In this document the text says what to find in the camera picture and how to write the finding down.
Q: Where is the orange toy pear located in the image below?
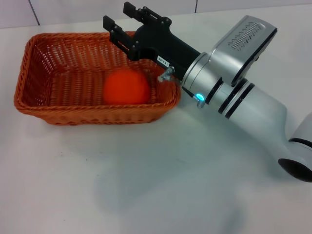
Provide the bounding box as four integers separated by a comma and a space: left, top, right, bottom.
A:
102, 70, 151, 105

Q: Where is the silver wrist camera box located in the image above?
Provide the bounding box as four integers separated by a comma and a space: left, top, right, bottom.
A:
210, 15, 278, 88

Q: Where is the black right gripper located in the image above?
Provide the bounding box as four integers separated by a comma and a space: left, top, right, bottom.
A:
103, 2, 203, 81

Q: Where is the orange woven plastic basket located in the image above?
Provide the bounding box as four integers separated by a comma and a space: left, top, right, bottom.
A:
13, 31, 182, 126

